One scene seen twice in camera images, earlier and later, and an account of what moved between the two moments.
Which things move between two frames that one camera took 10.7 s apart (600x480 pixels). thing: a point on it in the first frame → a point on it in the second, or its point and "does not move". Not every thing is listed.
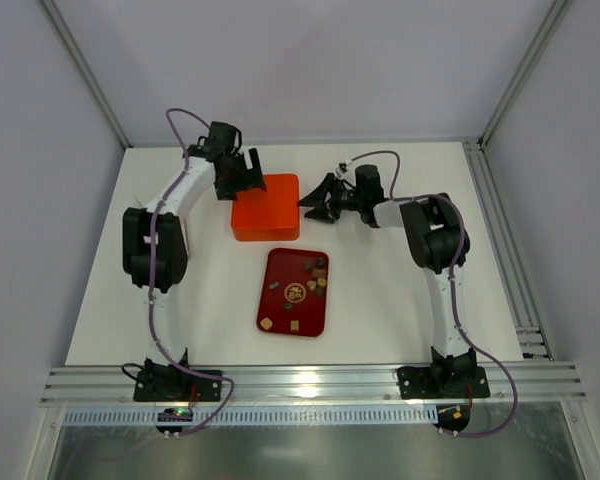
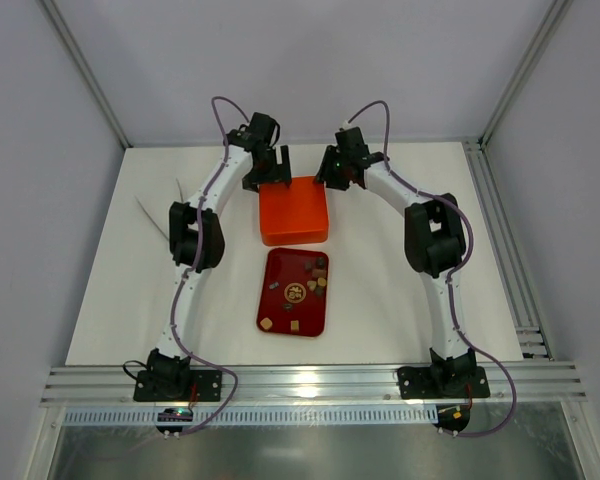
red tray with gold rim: [294, 292] does not move
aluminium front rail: [314, 385] does not move
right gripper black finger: [318, 195] → [327, 164]
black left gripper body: [241, 171] → [268, 175]
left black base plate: [176, 385] does not move
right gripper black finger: [320, 214] → [337, 179]
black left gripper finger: [255, 176] → [283, 172]
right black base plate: [442, 382] does not move
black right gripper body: [333, 198] → [333, 176]
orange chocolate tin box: [267, 234] → [295, 237]
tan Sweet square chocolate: [266, 323] does not move
